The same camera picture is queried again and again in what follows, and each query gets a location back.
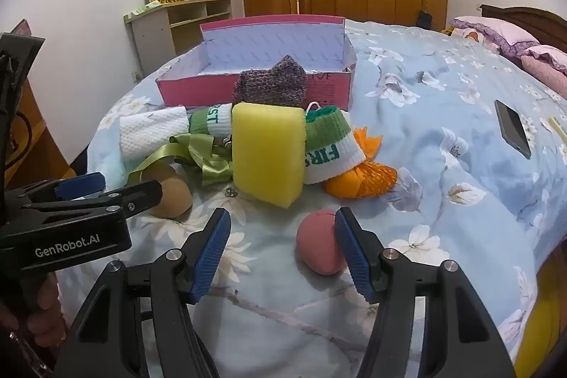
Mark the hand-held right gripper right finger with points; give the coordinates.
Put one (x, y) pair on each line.
(354, 254)

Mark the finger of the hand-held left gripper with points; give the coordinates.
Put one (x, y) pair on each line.
(79, 185)
(110, 201)

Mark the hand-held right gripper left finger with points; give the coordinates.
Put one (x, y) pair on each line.
(212, 254)

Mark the pink makeup sponge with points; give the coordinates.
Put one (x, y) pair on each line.
(316, 240)

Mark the beige makeup sponge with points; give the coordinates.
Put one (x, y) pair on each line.
(175, 196)

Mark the orange mesh bath pouf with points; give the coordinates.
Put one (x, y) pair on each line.
(363, 181)

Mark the white waffle sock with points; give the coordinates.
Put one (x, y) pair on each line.
(150, 130)

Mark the green satin ribbon bow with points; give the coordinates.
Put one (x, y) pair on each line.
(195, 152)

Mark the green white ribbed sock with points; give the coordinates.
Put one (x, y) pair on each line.
(332, 147)
(212, 119)

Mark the yellow sponge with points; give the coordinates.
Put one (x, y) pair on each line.
(265, 152)

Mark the mottled knitted sock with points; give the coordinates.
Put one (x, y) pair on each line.
(274, 81)

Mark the pink cardboard box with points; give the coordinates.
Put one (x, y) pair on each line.
(265, 50)

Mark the person's left hand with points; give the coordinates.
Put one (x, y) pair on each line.
(48, 316)

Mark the brown wooden cabinet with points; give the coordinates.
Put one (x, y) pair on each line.
(35, 147)

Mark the small metal charm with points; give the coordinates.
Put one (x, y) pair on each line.
(231, 192)

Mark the beige open shelf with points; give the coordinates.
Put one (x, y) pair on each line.
(150, 37)

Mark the small pink box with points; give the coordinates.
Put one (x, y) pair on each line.
(20, 28)

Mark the green white packet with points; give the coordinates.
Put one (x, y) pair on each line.
(144, 9)

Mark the black smartphone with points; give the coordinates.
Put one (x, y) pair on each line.
(511, 125)

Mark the yellow garment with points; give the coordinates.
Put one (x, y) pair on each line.
(545, 325)

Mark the pale yellow stick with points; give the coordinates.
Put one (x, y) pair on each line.
(559, 128)

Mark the yellow plush toy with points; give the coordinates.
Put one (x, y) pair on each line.
(448, 31)

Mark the black hanging bag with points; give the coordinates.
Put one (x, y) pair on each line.
(424, 19)

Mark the purple ruffled pillow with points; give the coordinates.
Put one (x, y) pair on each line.
(496, 30)

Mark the pink ruffled pillow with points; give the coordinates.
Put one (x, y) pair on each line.
(547, 63)

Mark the dark wooden headboard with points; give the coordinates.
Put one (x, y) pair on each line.
(531, 14)

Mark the white wall outlet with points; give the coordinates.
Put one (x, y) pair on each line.
(137, 75)

